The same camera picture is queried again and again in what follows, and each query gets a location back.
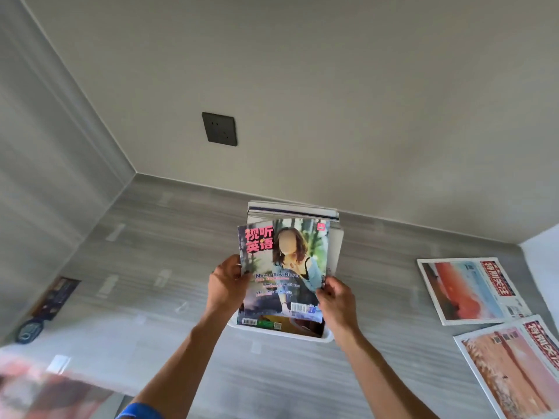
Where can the magazine with green cover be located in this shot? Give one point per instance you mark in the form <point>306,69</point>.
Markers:
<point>279,323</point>

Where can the person's left forearm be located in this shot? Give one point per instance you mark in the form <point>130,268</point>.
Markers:
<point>181,366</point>

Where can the magazine with woman cover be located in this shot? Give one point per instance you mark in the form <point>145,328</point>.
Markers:
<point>284,270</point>

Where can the person's right hand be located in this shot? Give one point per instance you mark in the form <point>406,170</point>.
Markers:
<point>339,306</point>

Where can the blue round tag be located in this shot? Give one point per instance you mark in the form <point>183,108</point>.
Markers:
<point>29,332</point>

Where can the newspaper with pink photo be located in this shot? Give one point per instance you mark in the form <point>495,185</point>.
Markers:
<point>511,366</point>

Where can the white plastic file box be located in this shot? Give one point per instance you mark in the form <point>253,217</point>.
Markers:
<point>279,333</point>

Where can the stack of magazines in box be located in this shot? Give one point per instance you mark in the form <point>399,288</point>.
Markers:
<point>305,222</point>

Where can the blurred red printed paper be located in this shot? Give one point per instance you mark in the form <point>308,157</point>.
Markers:
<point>48,390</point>

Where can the person's right thumb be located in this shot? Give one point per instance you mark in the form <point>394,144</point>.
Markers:
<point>322,296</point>

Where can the person's left thumb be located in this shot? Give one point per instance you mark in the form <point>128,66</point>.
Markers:
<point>244,281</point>

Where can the dark wall power socket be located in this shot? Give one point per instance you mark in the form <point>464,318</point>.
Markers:
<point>219,129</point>

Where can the newspaper with red-blue photo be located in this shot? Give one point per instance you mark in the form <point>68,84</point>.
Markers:
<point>471,290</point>

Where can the person's left hand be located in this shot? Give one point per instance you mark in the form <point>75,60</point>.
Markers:
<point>225,283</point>

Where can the dark printed card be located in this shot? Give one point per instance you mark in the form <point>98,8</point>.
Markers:
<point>54,296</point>

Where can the blue sleeve cuff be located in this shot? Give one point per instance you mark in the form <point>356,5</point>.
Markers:
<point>139,411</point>

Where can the person's right forearm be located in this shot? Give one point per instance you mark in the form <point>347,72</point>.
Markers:
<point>384,379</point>

